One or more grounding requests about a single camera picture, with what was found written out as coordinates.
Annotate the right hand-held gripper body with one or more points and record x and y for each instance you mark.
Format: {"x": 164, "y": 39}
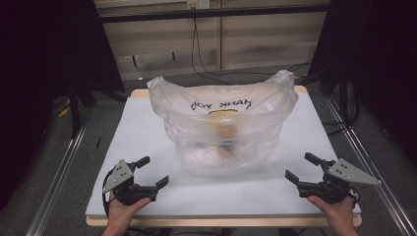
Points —
{"x": 337, "y": 183}

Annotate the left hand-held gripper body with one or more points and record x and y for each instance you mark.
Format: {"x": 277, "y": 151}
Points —
{"x": 122, "y": 183}

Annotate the person's left hand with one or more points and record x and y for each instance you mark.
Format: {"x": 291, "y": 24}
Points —
{"x": 123, "y": 213}

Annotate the person's right hand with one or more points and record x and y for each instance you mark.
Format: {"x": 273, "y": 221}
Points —
{"x": 334, "y": 213}

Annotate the white item in bag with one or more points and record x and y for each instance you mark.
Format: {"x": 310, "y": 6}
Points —
{"x": 200, "y": 159}

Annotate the white table mat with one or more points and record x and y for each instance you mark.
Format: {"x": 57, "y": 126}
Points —
{"x": 229, "y": 190}

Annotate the white work board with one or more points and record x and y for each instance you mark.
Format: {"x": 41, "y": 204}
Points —
{"x": 213, "y": 221}

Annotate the black metal stand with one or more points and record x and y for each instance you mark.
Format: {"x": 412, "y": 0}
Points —
{"x": 74, "y": 111}
{"x": 342, "y": 98}

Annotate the orange item in bag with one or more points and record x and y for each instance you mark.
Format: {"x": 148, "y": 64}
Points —
{"x": 227, "y": 129}

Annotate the clear plastic bag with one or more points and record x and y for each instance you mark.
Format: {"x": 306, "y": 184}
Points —
{"x": 226, "y": 131}

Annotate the black curtain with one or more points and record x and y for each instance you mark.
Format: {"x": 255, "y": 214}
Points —
{"x": 377, "y": 65}
{"x": 42, "y": 82}

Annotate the black horizontal bar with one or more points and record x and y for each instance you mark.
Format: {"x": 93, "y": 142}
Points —
{"x": 213, "y": 13}

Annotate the metal floor rail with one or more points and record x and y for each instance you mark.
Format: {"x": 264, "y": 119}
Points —
{"x": 55, "y": 183}
{"x": 370, "y": 164}

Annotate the white wall socket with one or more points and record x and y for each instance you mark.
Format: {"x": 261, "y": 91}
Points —
{"x": 198, "y": 4}

